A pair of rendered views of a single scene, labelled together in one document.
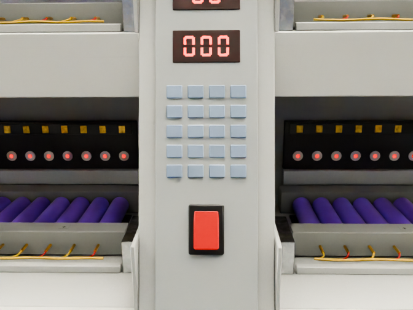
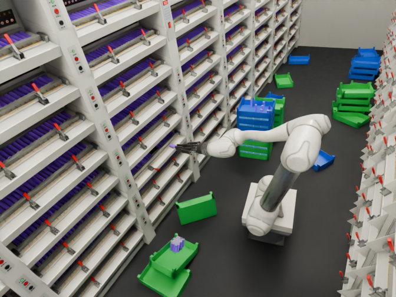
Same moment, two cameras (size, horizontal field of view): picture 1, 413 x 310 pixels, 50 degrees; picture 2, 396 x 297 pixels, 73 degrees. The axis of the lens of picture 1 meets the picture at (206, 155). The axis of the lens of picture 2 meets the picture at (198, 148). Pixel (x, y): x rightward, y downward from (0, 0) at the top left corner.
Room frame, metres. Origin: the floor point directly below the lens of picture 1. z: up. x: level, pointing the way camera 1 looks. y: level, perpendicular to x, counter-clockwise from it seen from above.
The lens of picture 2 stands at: (-0.76, 1.44, 1.79)
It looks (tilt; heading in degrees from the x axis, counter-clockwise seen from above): 39 degrees down; 305
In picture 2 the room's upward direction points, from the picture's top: 10 degrees counter-clockwise
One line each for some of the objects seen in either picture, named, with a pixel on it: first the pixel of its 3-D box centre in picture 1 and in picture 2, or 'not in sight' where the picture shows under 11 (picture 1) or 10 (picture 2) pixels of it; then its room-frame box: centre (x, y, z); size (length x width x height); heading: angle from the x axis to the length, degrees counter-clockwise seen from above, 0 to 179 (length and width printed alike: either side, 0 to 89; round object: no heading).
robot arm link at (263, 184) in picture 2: not in sight; (269, 191); (-0.44, 0.26, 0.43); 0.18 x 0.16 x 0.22; 92
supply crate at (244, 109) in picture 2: not in sight; (256, 107); (-0.06, -0.56, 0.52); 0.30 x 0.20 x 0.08; 7
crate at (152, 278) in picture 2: not in sight; (164, 276); (0.05, 0.91, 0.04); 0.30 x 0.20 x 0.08; 179
